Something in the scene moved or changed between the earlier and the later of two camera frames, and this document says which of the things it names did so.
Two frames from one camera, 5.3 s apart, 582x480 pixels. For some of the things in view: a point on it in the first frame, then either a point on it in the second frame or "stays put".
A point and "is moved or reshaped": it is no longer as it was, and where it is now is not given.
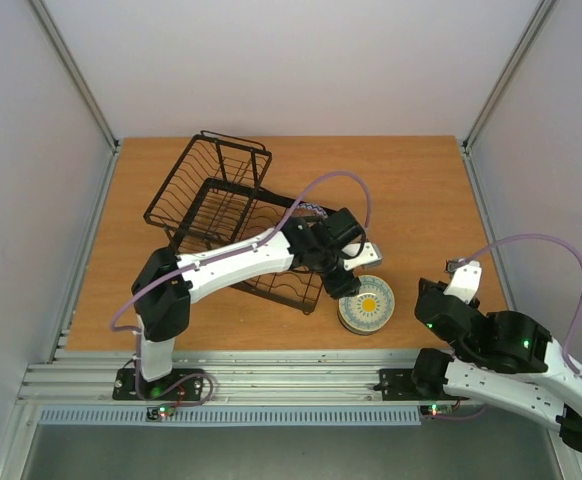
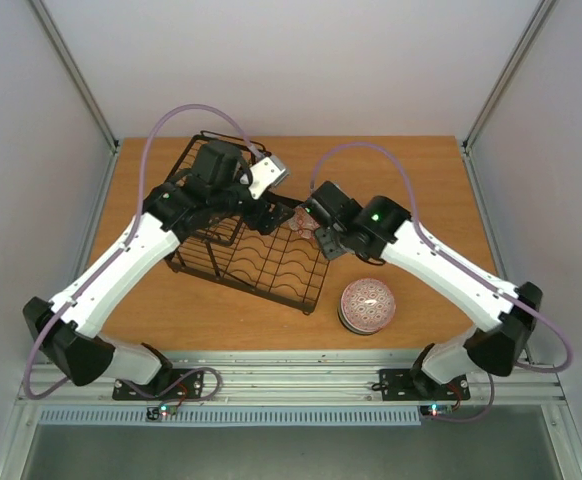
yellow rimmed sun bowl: [370, 310] is moved or reshaped
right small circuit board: [436, 410] stays put
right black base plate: [397, 384] stays put
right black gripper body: [429, 297] -> [324, 239]
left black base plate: [130, 384] stays put
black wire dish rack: [213, 195] stays put
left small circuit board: [154, 413] stays put
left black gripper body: [335, 288] -> [224, 200]
